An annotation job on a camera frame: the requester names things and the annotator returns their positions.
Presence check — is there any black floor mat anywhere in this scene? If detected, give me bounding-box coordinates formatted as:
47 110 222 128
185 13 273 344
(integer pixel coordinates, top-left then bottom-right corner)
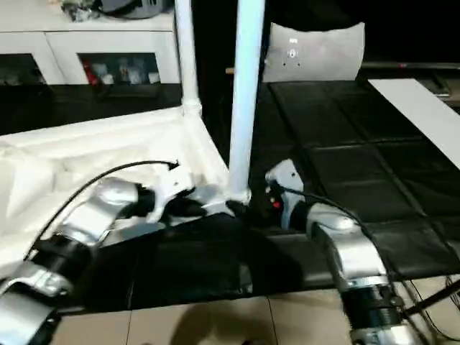
0 77 460 313

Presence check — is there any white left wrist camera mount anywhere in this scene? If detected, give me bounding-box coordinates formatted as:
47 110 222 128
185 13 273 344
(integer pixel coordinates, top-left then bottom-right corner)
147 167 197 224

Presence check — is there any white plastic table leg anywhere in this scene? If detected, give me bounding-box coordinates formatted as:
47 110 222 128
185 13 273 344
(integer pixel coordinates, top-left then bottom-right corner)
174 0 203 118
226 0 267 206

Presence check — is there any grey round bag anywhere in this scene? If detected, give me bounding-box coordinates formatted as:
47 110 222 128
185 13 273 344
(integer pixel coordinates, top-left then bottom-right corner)
100 0 177 19

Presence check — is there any black metal stand leg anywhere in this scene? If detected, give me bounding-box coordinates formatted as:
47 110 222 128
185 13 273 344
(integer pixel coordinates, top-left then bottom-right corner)
402 283 460 317

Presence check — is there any white glass-door cabinet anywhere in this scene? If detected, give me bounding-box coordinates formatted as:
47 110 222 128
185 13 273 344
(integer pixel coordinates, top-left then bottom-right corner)
0 10 183 86

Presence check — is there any white plastic table top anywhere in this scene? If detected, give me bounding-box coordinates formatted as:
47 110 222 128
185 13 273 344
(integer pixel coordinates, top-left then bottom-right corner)
0 98 252 277

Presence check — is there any grey printed cushion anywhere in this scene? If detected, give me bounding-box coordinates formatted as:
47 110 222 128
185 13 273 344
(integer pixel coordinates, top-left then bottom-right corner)
263 22 366 83

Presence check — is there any white flat panel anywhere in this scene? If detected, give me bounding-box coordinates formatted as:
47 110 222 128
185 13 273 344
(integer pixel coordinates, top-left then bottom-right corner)
368 78 460 170

